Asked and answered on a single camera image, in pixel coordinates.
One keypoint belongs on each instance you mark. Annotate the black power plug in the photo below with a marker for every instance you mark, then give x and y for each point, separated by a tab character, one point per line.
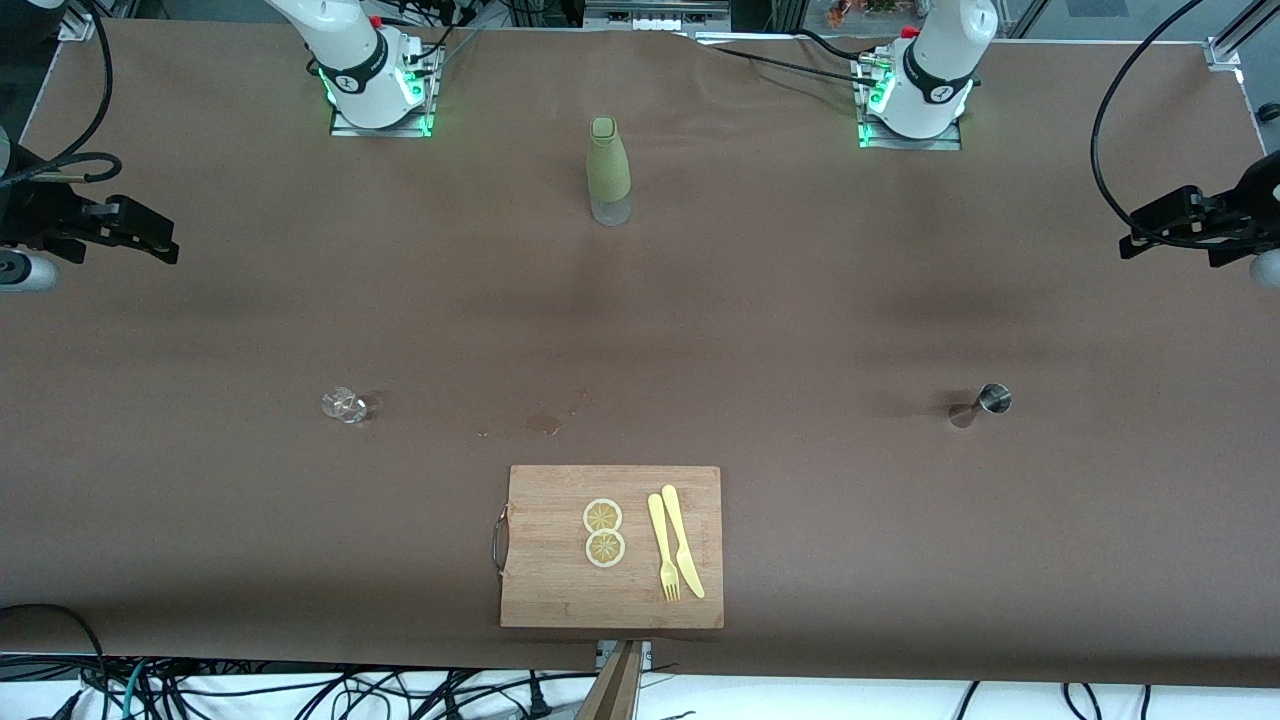
538	705

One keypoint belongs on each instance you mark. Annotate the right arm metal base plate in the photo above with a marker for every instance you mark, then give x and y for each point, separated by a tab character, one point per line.
400	130

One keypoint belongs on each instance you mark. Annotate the grey metal frame rail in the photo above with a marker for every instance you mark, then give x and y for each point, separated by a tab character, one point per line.
655	15

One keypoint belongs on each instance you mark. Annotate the clear glass cup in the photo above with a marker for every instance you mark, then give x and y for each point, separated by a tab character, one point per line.
343	404

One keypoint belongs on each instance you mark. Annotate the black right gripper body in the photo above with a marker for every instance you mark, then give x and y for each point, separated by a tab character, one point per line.
38	216

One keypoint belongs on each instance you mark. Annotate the wooden cutting board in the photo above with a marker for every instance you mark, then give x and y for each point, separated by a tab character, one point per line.
560	580

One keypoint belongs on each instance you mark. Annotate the yellow plastic fork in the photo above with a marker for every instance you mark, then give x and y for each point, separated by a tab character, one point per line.
657	520

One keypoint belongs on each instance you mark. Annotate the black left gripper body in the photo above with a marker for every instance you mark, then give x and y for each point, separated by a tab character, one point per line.
1253	212

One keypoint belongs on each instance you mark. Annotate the green sleeved glass bottle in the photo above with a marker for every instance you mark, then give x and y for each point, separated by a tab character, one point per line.
608	165

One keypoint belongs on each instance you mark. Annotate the aluminium frame corner bracket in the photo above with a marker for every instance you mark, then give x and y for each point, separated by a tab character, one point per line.
1224	53
78	27

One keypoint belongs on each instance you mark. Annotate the lemon slice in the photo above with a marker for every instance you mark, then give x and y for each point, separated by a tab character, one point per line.
605	549
602	516

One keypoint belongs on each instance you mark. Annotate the small metal bracket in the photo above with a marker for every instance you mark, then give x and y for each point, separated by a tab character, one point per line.
645	652

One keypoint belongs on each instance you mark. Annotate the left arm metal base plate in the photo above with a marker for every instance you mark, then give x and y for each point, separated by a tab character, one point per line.
910	144

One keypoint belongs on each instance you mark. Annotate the yellow plastic knife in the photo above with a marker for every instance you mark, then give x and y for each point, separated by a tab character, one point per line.
690	575

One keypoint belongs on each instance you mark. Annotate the brown table cover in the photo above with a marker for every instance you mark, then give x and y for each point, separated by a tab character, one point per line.
1000	550

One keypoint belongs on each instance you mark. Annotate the steel jigger measuring cup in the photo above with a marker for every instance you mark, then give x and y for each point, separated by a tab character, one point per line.
993	399

